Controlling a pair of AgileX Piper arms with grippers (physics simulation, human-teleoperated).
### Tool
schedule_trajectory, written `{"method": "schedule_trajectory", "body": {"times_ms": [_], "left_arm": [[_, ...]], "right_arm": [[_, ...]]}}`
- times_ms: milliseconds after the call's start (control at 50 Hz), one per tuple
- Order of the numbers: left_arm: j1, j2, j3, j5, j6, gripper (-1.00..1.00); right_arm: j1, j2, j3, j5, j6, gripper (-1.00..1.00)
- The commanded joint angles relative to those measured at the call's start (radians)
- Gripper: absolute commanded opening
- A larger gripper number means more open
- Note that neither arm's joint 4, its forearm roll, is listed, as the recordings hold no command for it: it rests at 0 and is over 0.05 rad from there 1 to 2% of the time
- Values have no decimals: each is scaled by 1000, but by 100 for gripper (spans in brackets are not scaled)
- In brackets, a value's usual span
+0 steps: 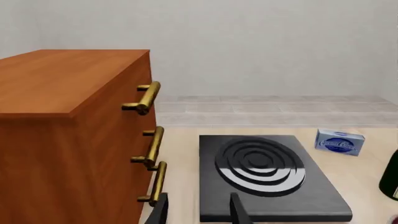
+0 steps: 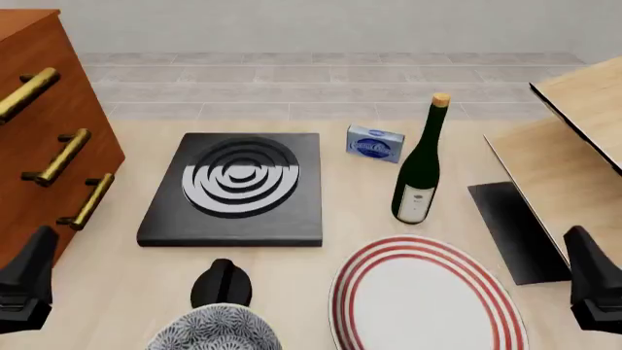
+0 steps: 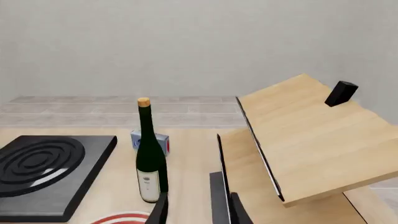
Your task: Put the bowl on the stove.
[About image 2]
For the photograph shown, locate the flat black stove plate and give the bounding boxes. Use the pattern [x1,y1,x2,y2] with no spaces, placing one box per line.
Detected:
[136,131,325,249]

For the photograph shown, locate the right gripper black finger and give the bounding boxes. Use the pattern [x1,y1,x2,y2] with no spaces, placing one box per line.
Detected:
[563,225,622,304]

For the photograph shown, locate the long brass drawer handle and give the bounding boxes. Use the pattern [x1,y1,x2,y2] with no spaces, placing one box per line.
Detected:
[0,67,62,125]
[55,172,117,231]
[20,127,93,189]

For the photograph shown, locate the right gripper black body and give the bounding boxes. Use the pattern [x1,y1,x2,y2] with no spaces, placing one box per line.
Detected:
[570,297,622,333]

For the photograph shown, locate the dark green wine bottle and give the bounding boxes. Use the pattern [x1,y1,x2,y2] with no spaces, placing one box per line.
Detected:
[391,91,452,225]

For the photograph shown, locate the pale wooden rack, black base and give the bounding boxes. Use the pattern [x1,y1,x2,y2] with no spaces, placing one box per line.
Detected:
[466,55,622,287]

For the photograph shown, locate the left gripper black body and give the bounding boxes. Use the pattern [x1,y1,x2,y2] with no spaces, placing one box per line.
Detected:
[0,290,53,334]

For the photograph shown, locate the round black stove knob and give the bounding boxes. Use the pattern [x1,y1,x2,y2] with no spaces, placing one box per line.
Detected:
[190,258,255,309]

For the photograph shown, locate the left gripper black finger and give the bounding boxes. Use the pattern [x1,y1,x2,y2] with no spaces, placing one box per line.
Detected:
[0,225,60,304]

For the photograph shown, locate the patterned grey-white bowl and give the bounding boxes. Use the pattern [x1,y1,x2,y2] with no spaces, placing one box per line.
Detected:
[145,302,285,350]

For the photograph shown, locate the red-brown wooden cabinet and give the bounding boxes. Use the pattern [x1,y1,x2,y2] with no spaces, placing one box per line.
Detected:
[0,9,126,269]

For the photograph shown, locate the white plate with red rings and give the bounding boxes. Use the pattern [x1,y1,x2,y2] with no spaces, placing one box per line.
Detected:
[328,233,531,350]

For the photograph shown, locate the blue printed food box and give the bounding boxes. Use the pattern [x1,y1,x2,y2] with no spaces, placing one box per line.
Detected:
[345,123,406,164]

